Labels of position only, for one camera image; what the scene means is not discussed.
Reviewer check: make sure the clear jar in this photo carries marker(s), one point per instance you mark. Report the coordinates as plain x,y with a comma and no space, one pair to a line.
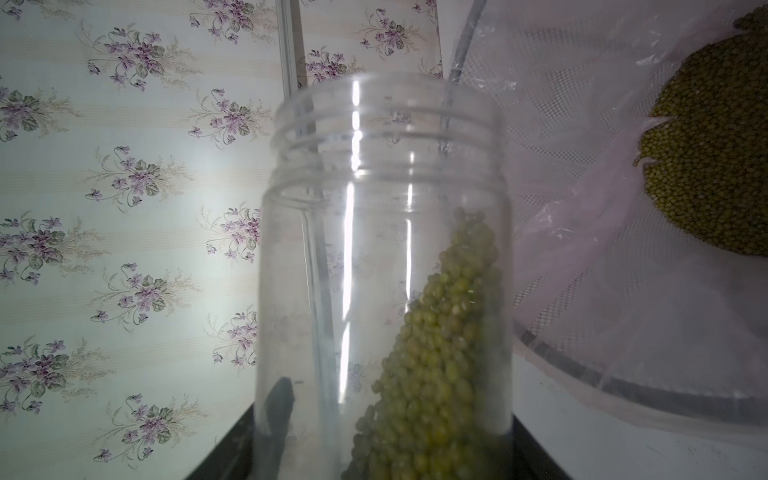
382,350

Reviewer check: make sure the mung beans in bin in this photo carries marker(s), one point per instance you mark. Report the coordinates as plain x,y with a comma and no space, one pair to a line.
707,169

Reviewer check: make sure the mesh bin with plastic bag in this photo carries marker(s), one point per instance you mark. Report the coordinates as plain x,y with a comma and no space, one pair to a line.
631,315

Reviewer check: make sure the aluminium frame post left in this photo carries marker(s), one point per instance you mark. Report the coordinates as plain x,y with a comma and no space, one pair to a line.
291,46

